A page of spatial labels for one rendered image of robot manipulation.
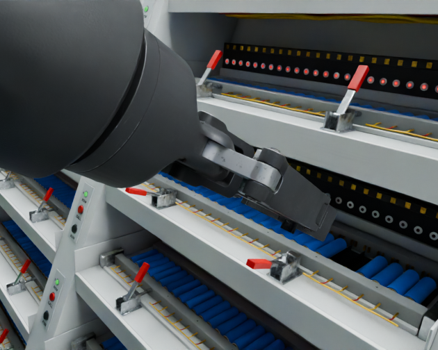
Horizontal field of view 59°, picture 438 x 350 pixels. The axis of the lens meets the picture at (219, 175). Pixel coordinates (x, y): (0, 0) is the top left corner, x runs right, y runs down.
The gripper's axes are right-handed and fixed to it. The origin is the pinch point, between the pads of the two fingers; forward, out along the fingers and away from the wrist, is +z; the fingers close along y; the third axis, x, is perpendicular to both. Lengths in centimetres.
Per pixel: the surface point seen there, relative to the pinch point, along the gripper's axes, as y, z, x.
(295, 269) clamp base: 6.7, 18.3, 6.1
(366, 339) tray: -5.0, 15.7, 8.5
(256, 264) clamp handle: 6.9, 9.8, 6.9
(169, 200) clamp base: 33.2, 17.3, 6.2
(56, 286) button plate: 55, 19, 34
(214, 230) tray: 22.0, 18.4, 6.9
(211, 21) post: 50, 21, -31
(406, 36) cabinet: 11.5, 28.4, -34.6
